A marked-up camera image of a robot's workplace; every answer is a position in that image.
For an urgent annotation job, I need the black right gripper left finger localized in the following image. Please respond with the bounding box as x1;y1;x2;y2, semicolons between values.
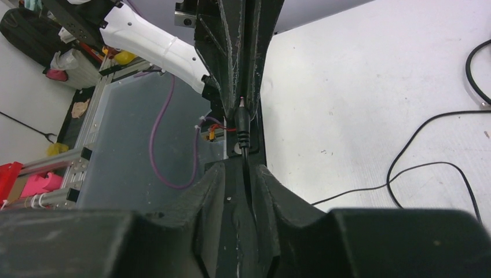
1;163;225;277

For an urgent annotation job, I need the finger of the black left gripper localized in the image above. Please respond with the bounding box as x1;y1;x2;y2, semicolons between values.
243;0;284;115
195;0;236;117

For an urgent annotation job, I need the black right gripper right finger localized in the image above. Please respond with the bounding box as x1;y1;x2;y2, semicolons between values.
255;165;490;277

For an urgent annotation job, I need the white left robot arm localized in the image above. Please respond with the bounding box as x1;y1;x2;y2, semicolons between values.
100;1;283;119

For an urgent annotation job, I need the thin black brick output cable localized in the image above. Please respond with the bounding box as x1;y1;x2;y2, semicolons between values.
310;110;491;224

